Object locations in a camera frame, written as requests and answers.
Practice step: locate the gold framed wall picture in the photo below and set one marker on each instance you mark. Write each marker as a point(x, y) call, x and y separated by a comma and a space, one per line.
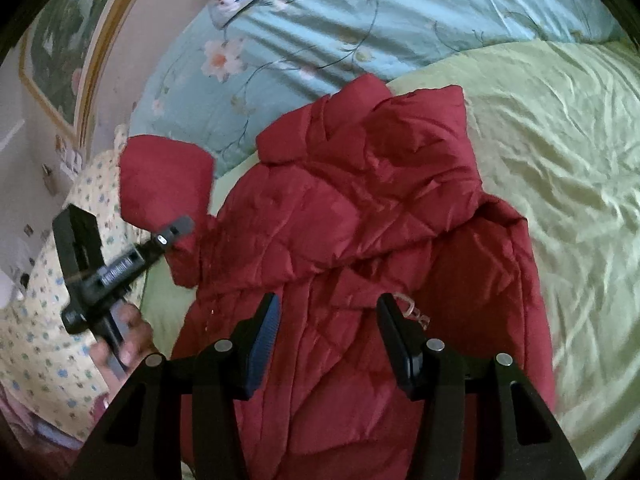
point(65, 45)

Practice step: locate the light blue floral pillow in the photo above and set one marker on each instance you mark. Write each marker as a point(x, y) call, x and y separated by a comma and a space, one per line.
point(350, 30)

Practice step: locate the clear plastic tag loop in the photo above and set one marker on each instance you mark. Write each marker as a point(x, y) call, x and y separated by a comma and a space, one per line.
point(412, 310)

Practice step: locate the red quilted jacket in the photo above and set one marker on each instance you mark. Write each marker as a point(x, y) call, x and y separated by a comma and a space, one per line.
point(350, 270)

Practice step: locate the pink cloth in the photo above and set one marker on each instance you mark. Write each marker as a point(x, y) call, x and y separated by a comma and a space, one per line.
point(35, 425)

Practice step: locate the yellow printed pillow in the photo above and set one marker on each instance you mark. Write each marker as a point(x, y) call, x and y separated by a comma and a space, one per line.
point(50, 350)

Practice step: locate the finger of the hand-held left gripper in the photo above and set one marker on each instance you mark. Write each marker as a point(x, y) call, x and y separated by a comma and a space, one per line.
point(172, 232)

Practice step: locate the person's left hand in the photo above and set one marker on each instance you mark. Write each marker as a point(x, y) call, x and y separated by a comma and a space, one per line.
point(135, 332)

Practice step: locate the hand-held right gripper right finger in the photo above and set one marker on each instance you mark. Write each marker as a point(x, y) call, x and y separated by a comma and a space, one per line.
point(400, 345)

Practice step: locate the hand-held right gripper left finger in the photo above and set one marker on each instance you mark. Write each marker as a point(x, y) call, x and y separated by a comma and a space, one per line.
point(264, 340)

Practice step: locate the light green blanket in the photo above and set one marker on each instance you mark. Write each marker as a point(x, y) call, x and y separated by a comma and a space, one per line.
point(565, 200)

